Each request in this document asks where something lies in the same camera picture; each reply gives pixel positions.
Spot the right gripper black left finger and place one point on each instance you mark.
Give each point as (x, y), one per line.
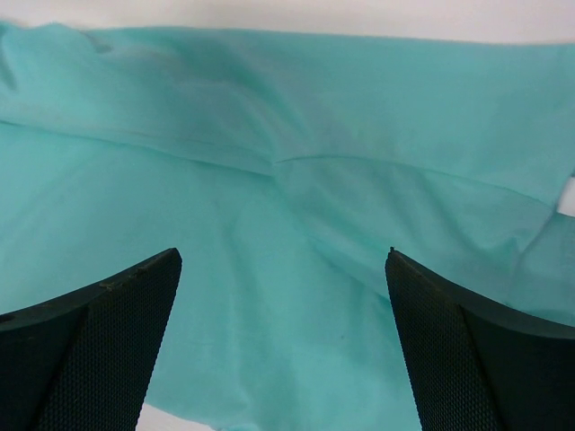
(83, 361)

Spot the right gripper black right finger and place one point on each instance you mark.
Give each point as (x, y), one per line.
(475, 364)

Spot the teal t shirt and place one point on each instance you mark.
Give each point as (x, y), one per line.
(284, 167)

